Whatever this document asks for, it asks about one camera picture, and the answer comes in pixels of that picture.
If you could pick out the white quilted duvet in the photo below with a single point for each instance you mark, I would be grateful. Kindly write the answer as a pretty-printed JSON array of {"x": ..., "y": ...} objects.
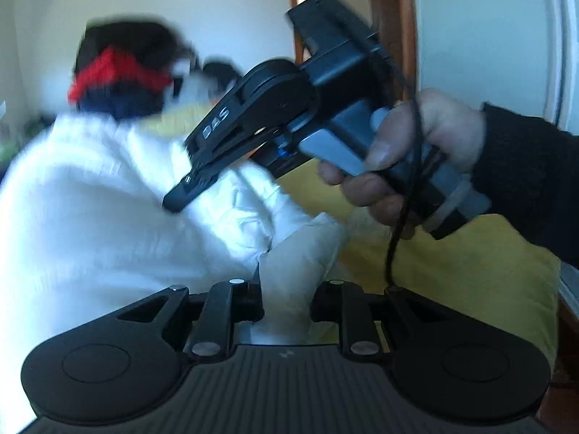
[{"x": 99, "y": 217}]

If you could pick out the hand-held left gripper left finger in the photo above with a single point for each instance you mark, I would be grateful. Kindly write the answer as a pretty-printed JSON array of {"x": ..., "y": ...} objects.
[{"x": 255, "y": 300}]

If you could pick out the off-white small garment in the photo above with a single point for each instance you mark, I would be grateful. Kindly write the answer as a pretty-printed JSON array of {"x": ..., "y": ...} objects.
[{"x": 294, "y": 271}]

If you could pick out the yellow patterned bedspread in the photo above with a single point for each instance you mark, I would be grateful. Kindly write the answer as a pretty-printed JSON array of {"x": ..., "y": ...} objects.
[{"x": 457, "y": 275}]

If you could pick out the person's right forearm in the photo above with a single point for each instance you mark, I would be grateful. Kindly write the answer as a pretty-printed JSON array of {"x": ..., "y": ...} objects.
[{"x": 529, "y": 181}]

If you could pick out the brown wooden door frame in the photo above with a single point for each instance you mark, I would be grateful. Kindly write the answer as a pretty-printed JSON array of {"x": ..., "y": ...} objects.
[{"x": 393, "y": 18}]

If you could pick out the person's right hand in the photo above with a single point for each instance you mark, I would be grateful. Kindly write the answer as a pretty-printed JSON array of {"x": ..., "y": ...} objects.
[{"x": 448, "y": 122}]

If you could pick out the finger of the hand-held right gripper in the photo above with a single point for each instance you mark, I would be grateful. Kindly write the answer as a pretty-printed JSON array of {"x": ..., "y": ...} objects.
[
  {"x": 206, "y": 144},
  {"x": 280, "y": 153}
]

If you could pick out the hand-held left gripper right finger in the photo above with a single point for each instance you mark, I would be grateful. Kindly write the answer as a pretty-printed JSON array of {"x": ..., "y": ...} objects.
[{"x": 319, "y": 303}]

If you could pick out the pile of dark clothes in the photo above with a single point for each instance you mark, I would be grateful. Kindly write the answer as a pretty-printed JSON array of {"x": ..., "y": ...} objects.
[{"x": 122, "y": 77}]

